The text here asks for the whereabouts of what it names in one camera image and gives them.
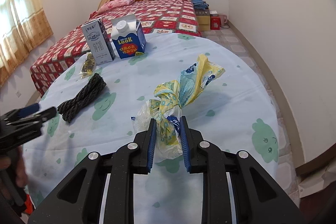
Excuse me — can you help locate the yellow blue plastic bag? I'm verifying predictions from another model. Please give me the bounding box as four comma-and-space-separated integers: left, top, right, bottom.
132, 54, 225, 161

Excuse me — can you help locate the person's left hand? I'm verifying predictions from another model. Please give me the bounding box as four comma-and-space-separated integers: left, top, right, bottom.
1, 146, 28, 188

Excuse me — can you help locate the light blue cloud tablecloth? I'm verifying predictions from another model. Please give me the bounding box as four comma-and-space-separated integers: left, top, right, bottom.
23, 34, 278, 223

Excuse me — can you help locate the white grey tall carton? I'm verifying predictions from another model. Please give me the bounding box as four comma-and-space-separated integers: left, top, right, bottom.
81, 18, 115, 65

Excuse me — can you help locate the left beige window curtain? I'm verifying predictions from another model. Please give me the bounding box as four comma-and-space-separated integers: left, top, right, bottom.
1, 0, 53, 85

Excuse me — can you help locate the red bag near floor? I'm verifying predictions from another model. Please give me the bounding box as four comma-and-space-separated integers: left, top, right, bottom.
24, 194, 35, 215

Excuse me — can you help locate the blue white Look carton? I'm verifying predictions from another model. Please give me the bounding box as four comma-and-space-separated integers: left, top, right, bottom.
110, 14, 146, 59

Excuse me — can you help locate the bed with red checkered cover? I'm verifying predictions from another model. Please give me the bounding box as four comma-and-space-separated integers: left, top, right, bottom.
30, 0, 201, 96

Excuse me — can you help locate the red box on floor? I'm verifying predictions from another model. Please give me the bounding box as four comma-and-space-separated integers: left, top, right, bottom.
210, 16, 221, 30

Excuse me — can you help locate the pink pillow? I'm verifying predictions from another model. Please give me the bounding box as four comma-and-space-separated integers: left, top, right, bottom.
97, 0, 135, 14

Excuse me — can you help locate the folded blue clothes stack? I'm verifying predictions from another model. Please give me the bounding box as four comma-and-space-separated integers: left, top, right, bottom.
191, 0, 209, 10

